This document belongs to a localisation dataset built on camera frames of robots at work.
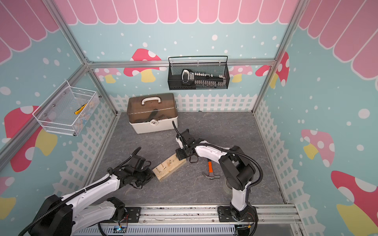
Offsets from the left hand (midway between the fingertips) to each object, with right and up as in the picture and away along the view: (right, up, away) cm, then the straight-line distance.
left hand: (154, 178), depth 85 cm
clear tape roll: (+41, -4, -5) cm, 41 cm away
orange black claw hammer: (+33, +1, +2) cm, 33 cm away
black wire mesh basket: (+11, +58, +5) cm, 60 cm away
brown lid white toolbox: (-4, +39, +10) cm, 41 cm away
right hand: (+14, +13, +7) cm, 20 cm away
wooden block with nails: (+7, +6, +2) cm, 10 cm away
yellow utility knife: (-36, +39, -9) cm, 54 cm away
